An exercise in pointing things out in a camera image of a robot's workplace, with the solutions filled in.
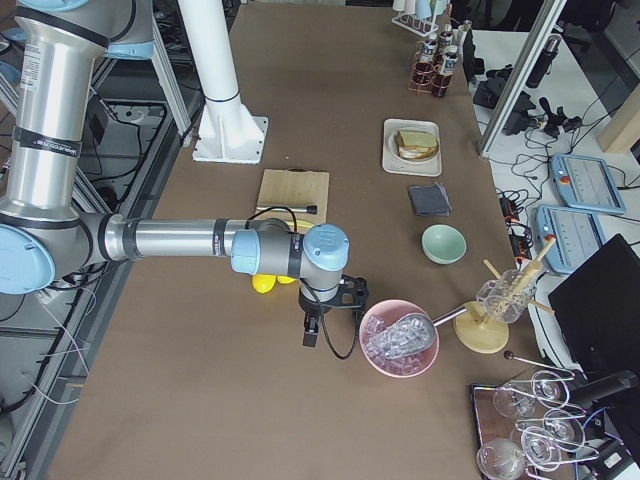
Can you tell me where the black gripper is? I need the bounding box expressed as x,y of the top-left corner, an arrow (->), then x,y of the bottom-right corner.
298,289 -> 330,347

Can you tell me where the white round plate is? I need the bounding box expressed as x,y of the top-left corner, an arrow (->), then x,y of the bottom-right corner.
387,128 -> 441,162

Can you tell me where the bread slice with fried egg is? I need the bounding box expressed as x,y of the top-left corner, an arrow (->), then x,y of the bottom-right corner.
398,148 -> 439,162

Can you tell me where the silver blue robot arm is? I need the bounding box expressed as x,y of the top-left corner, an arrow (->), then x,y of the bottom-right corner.
1,1 -> 356,346

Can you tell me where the cream rabbit tray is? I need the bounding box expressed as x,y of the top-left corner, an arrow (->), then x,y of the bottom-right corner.
382,118 -> 442,177

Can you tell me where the yellow lemon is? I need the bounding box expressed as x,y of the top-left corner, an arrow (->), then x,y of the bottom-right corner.
276,275 -> 296,285
251,274 -> 277,294

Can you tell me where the pink bowl with ice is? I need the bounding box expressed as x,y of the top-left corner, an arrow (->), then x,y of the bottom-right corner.
359,299 -> 439,378

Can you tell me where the steel ice scoop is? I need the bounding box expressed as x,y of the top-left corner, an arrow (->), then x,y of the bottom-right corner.
381,306 -> 467,359

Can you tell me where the yellow plastic knife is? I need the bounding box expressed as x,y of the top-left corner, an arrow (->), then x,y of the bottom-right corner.
287,220 -> 314,231

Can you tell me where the steel muddler black tip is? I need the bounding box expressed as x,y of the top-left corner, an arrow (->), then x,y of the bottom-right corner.
256,204 -> 318,215

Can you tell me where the bamboo cutting board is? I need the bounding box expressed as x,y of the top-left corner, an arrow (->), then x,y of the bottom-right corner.
256,169 -> 330,224

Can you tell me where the green ceramic bowl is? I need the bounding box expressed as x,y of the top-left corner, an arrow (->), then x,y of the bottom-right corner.
421,224 -> 467,265

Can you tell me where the wooden mug tree stand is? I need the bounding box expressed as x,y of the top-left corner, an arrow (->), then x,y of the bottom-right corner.
454,235 -> 556,354

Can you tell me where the grey folded cloth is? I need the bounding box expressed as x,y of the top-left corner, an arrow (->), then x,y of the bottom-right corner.
408,182 -> 452,216

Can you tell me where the clear glass mug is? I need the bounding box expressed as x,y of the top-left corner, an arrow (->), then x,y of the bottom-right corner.
476,269 -> 536,324

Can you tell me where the wine glass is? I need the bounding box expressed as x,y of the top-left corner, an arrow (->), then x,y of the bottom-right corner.
493,381 -> 536,419
520,426 -> 561,472
531,370 -> 570,408
476,438 -> 526,480

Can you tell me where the tea bottle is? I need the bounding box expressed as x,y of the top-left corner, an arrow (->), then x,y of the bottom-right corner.
431,45 -> 458,98
416,33 -> 438,74
437,24 -> 453,53

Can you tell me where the blue teach pendant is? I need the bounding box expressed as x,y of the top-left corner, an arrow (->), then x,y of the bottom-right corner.
550,154 -> 626,215
536,205 -> 606,275

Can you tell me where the black laptop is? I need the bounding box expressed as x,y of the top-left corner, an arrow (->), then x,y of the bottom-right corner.
549,234 -> 639,375

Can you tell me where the white cup rack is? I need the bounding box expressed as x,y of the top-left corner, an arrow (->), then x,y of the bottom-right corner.
391,0 -> 450,38

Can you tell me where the black thermos bottle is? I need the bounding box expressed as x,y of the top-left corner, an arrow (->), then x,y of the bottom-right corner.
525,34 -> 561,88

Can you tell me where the black camera cable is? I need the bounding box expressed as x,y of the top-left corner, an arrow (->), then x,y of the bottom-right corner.
319,302 -> 366,361

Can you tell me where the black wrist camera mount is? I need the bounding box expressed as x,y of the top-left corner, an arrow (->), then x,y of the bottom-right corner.
331,274 -> 369,311

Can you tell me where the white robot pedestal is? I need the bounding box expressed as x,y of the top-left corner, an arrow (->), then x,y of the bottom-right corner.
179,0 -> 268,165

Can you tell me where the copper wire bottle rack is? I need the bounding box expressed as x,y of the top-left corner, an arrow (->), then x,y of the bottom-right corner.
409,42 -> 445,95

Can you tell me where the aluminium frame post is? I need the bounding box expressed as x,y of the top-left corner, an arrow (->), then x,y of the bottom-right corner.
478,0 -> 566,158

